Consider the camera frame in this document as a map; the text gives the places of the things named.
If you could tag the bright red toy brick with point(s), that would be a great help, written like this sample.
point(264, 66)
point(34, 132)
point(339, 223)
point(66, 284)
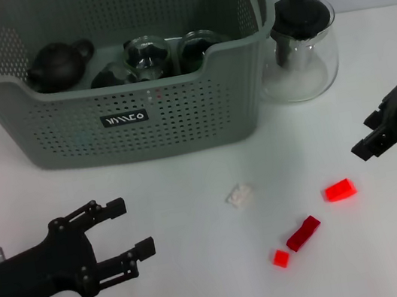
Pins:
point(339, 190)

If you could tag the grey perforated storage basket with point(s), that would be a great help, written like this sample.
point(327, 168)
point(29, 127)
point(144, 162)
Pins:
point(143, 138)

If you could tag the small orange-red toy brick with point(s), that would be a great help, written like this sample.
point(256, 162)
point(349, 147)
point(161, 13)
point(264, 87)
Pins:
point(281, 257)

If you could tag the glass teacup with black sleeve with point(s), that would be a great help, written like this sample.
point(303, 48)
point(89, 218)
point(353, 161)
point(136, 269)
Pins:
point(110, 75)
point(197, 51)
point(147, 58)

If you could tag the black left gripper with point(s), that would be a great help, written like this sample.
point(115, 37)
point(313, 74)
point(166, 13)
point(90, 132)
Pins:
point(40, 274)

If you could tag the glass carafe with black lid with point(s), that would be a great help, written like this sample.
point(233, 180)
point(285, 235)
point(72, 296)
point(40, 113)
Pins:
point(298, 13)

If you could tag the white two-stud toy plate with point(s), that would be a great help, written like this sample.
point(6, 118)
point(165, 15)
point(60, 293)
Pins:
point(240, 196)

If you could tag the dark red long toy brick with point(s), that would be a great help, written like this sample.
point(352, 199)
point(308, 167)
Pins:
point(301, 236)

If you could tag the dark clay teapot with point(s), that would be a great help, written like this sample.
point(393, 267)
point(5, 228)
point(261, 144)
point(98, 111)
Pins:
point(55, 67)

